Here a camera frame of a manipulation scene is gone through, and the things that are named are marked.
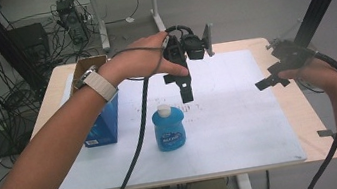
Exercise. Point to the blue cardboard box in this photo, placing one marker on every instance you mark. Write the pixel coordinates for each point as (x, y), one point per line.
(105, 124)

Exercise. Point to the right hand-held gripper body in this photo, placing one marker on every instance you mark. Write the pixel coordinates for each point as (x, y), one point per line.
(291, 52)

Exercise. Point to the black box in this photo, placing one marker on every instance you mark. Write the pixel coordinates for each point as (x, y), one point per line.
(30, 39)

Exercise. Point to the desk with white legs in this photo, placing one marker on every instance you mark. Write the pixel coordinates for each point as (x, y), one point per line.
(156, 8)

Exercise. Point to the person's right hand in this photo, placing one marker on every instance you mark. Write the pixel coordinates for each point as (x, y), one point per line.
(313, 74)

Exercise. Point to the white table leg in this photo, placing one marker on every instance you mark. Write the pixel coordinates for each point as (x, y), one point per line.
(245, 187)

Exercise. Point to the blue bottle with white cap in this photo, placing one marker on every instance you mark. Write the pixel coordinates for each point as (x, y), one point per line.
(169, 128)

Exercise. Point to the wristwatch with beige band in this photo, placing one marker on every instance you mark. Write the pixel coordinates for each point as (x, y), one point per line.
(101, 86)

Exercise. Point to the person's left hand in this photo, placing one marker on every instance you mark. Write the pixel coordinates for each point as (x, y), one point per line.
(141, 61)

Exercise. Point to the black floor mat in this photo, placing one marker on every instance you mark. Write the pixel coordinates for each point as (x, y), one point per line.
(5, 142)

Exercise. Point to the white paper scrap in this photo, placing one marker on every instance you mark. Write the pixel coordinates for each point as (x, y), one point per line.
(130, 19)

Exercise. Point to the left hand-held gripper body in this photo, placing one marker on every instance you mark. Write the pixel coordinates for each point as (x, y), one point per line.
(178, 51)

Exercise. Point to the white paper sheet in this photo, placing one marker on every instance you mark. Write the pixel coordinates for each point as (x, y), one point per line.
(228, 126)

